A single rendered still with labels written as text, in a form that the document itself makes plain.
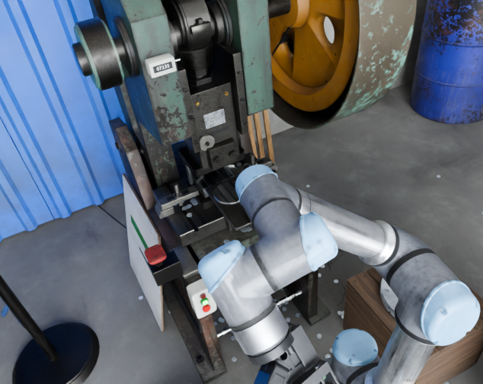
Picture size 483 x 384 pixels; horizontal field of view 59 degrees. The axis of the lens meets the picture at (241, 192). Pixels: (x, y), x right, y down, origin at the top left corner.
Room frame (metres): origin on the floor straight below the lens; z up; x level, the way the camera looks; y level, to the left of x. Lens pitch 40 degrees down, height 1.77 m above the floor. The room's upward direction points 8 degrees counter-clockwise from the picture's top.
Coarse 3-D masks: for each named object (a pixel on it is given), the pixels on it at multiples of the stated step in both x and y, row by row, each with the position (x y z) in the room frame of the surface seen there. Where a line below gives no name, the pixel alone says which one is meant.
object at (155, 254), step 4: (148, 248) 0.97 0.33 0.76; (152, 248) 0.96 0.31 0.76; (156, 248) 0.96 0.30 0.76; (160, 248) 0.96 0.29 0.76; (144, 252) 0.96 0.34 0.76; (148, 252) 0.95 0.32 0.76; (152, 252) 0.95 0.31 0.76; (156, 252) 0.95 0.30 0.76; (160, 252) 0.94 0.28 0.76; (164, 252) 0.94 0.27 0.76; (148, 256) 0.93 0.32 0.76; (152, 256) 0.93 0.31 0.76; (156, 256) 0.93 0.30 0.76; (160, 256) 0.93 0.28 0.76; (164, 256) 0.93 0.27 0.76; (148, 260) 0.92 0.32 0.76; (152, 260) 0.92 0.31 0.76; (156, 260) 0.91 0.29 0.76; (160, 260) 0.92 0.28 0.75
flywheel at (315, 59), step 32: (320, 0) 1.30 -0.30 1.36; (352, 0) 1.11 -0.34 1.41; (288, 32) 1.47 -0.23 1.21; (320, 32) 1.32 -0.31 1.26; (352, 32) 1.11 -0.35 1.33; (288, 64) 1.47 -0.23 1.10; (320, 64) 1.29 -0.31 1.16; (352, 64) 1.10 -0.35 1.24; (288, 96) 1.41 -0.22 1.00; (320, 96) 1.23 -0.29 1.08
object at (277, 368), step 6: (264, 366) 0.31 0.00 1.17; (270, 366) 0.30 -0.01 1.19; (276, 366) 0.29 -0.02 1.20; (282, 366) 0.30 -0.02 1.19; (258, 372) 0.31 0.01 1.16; (264, 372) 0.30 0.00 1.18; (270, 372) 0.29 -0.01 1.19; (276, 372) 0.29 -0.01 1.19; (282, 372) 0.29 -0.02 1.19; (288, 372) 0.29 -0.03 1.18; (258, 378) 0.30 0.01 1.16; (264, 378) 0.29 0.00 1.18; (270, 378) 0.28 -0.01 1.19; (276, 378) 0.28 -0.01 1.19; (282, 378) 0.28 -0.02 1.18
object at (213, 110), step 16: (192, 80) 1.25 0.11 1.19; (208, 80) 1.25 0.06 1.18; (224, 80) 1.26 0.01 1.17; (192, 96) 1.19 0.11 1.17; (208, 96) 1.20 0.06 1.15; (224, 96) 1.23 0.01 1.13; (208, 112) 1.20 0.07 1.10; (224, 112) 1.22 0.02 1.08; (208, 128) 1.20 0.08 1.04; (224, 128) 1.22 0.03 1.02; (208, 144) 1.17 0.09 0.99; (224, 144) 1.19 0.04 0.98; (208, 160) 1.18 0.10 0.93; (224, 160) 1.18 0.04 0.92
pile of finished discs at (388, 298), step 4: (384, 280) 1.00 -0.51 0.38; (380, 284) 0.98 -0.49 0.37; (384, 284) 0.98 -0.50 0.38; (380, 288) 0.97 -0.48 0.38; (384, 288) 0.96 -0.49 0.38; (388, 288) 0.96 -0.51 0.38; (380, 292) 0.96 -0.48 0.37; (384, 292) 0.95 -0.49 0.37; (388, 292) 0.95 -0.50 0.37; (392, 292) 0.94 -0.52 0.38; (384, 296) 0.93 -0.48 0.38; (388, 296) 0.92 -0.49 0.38; (392, 296) 0.92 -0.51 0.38; (396, 296) 0.92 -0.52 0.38; (384, 300) 0.91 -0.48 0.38; (388, 300) 0.91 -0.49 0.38; (392, 300) 0.91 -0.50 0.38; (396, 300) 0.90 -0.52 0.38; (384, 304) 0.91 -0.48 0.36; (388, 304) 0.89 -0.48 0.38; (392, 304) 0.89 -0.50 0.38; (396, 304) 0.89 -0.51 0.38; (388, 308) 0.88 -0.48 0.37; (392, 308) 0.87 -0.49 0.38; (392, 312) 0.86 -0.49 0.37
